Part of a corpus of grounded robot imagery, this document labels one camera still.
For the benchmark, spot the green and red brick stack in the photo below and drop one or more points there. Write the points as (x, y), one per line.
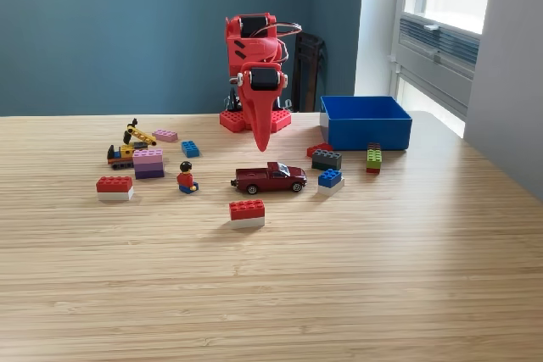
(373, 158)

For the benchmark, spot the pink and purple brick stack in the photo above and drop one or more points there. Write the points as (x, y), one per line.
(148, 165)

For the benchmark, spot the dark red toy pickup truck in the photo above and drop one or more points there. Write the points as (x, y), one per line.
(271, 179)

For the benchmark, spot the small yellow toy digger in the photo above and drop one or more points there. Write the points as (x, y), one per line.
(125, 152)

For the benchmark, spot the flat pink brick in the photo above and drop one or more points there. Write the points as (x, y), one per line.
(165, 135)

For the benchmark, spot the small blue brick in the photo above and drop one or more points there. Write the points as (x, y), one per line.
(191, 149)

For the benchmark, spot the toy figure red shirt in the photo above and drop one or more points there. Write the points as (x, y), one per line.
(185, 179)

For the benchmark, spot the red and white brick stack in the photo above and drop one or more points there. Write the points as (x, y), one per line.
(247, 211)
(114, 186)

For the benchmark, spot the blue plastic bin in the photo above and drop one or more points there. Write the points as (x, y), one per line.
(369, 131)

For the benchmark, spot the black folded chair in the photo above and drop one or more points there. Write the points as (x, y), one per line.
(309, 82)

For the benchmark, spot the dark grey brick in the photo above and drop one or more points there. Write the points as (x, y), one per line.
(326, 160)

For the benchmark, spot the blue and white brick stack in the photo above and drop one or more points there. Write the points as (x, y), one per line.
(330, 179)

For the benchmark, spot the grey louvered window unit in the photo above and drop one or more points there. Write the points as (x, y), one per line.
(441, 46)

